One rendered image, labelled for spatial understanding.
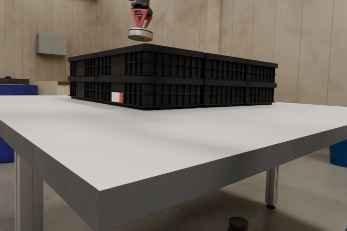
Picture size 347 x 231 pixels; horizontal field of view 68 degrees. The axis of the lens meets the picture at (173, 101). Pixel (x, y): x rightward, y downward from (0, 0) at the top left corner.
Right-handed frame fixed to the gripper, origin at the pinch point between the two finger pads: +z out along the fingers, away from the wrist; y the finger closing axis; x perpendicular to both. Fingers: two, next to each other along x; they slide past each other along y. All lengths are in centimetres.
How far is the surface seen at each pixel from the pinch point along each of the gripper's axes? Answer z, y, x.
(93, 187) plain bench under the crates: 39, 81, 24
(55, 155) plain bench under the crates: 39, 74, 15
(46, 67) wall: -61, -589, -490
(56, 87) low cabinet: 4, -434, -341
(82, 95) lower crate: 28.7, -17.7, -34.2
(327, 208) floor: 93, -89, 109
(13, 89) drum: 25, -110, -160
